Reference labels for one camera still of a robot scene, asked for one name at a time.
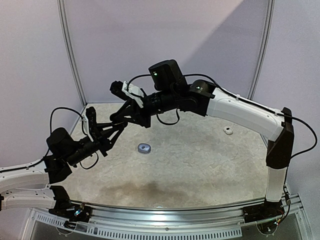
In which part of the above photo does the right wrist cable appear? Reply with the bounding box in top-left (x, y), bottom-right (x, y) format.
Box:
top-left (126, 73), bottom-right (152, 87)

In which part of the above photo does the black charging case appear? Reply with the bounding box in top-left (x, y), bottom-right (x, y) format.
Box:
top-left (109, 113), bottom-right (126, 126)

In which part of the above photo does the right frame post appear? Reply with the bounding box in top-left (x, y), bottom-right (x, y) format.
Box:
top-left (247, 0), bottom-right (275, 100)

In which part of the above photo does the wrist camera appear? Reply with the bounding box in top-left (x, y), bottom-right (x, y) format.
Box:
top-left (81, 106), bottom-right (96, 142)
top-left (110, 81), bottom-right (146, 109)

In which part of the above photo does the wrist cable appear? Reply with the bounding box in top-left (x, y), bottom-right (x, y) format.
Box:
top-left (39, 107), bottom-right (85, 166)
top-left (126, 73), bottom-right (152, 87)

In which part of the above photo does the white earbud charging case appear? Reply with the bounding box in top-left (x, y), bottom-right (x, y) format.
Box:
top-left (223, 126), bottom-right (233, 135)

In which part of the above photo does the aluminium front rail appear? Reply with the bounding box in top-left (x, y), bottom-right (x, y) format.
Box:
top-left (21, 192), bottom-right (312, 240)

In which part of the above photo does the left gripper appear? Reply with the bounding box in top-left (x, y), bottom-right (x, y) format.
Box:
top-left (65, 122), bottom-right (124, 167)

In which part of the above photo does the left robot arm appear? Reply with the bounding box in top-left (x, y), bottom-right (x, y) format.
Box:
top-left (0, 122), bottom-right (128, 217)

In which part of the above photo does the purple round charging case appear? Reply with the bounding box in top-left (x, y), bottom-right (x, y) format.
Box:
top-left (137, 143), bottom-right (151, 154)

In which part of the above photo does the left frame post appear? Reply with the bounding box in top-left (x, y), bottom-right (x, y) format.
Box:
top-left (57, 0), bottom-right (88, 107)

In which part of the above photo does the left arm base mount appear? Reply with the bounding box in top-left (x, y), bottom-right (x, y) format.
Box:
top-left (48, 199), bottom-right (93, 230)

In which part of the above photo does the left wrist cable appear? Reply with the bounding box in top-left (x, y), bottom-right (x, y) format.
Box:
top-left (39, 107), bottom-right (85, 166)

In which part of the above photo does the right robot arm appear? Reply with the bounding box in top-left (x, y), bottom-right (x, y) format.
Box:
top-left (110, 59), bottom-right (295, 218)

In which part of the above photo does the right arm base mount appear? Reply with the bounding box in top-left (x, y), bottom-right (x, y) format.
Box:
top-left (242, 195), bottom-right (291, 225)

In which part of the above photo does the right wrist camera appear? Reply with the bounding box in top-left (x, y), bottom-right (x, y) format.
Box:
top-left (110, 81), bottom-right (146, 109)

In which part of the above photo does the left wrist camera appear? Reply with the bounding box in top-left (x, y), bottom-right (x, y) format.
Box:
top-left (81, 106), bottom-right (96, 142)

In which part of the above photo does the frame post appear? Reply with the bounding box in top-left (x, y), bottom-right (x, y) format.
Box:
top-left (57, 0), bottom-right (88, 107)
top-left (247, 0), bottom-right (275, 100)

